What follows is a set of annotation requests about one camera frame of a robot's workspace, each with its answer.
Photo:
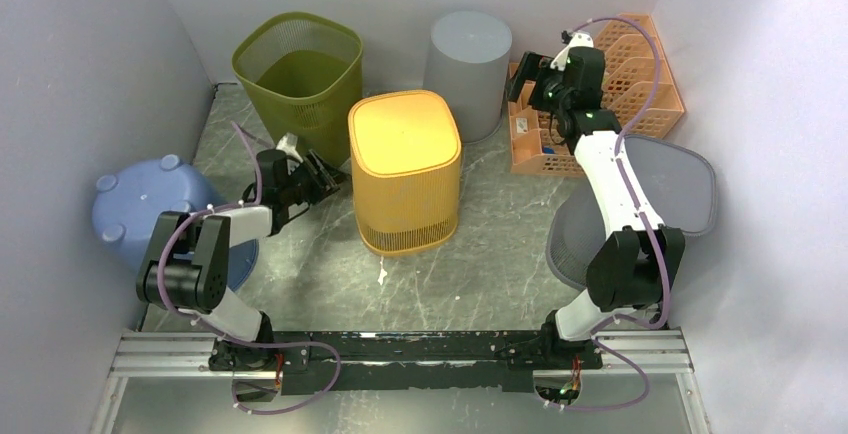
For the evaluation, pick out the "aluminium rail frame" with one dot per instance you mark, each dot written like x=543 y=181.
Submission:
x=641 y=353

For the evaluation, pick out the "olive green mesh bin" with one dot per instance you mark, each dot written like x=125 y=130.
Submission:
x=303 y=73

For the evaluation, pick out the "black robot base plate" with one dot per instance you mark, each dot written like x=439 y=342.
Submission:
x=306 y=362

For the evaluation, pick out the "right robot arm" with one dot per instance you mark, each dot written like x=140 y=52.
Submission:
x=619 y=253

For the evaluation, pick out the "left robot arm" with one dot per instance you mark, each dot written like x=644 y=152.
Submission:
x=185 y=267

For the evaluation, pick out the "dark grey mesh bin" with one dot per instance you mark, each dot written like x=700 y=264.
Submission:
x=679 y=184

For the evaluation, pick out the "light grey plastic bin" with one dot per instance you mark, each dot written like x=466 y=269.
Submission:
x=467 y=64

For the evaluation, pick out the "blue plastic bin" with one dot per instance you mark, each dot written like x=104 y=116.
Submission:
x=128 y=203

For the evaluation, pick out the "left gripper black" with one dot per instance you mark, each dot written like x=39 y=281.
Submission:
x=326 y=182

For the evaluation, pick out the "orange plastic file organizer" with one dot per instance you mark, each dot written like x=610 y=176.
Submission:
x=537 y=149

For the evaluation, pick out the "yellow mesh bin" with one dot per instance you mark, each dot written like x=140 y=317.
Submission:
x=406 y=157

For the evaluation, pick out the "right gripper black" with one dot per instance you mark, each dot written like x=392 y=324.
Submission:
x=534 y=67

